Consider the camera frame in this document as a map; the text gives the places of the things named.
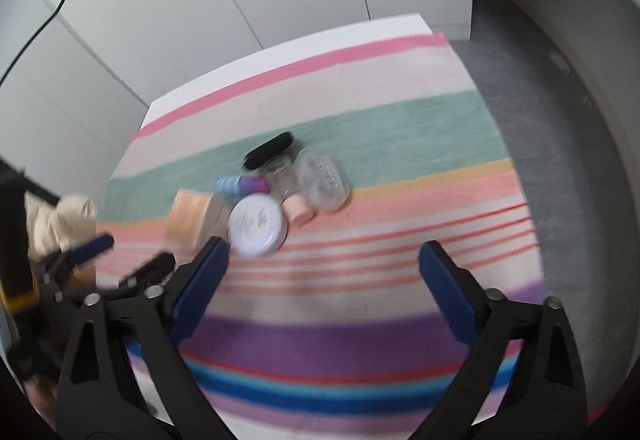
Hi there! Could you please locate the white round jar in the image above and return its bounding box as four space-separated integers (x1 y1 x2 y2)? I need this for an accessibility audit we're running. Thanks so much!
227 194 288 257

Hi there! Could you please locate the purple tube with blue cap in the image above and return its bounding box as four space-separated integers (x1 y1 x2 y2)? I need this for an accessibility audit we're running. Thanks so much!
215 174 271 196

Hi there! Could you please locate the translucent plastic case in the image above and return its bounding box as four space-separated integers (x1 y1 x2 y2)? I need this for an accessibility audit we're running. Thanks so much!
294 147 351 212

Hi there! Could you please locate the striped colourful cloth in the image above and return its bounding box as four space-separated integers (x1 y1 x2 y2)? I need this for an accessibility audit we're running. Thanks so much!
95 32 546 440

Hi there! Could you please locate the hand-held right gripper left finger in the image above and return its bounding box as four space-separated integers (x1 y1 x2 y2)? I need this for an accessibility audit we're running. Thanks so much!
57 236 236 440

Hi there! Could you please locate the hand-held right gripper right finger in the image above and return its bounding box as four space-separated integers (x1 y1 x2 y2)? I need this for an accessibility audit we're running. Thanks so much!
405 240 589 440

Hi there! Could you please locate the black cable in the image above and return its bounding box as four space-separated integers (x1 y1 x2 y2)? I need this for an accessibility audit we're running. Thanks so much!
0 0 126 86

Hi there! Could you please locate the white low table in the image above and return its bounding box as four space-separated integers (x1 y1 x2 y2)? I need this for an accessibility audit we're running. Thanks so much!
127 12 436 440

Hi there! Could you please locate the clear bottle with pink cap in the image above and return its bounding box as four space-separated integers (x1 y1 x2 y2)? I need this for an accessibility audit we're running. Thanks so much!
267 157 316 226

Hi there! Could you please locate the black oblong case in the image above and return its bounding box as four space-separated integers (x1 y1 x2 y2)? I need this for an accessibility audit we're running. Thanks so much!
243 131 293 170

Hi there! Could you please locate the peach square box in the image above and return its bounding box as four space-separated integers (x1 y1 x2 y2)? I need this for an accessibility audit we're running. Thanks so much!
165 188 231 251

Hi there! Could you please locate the cream padded chair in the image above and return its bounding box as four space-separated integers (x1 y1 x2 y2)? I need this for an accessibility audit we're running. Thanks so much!
25 192 98 253

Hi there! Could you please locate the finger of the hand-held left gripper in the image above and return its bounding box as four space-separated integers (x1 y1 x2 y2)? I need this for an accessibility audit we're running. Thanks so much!
97 252 177 304
32 232 115 279

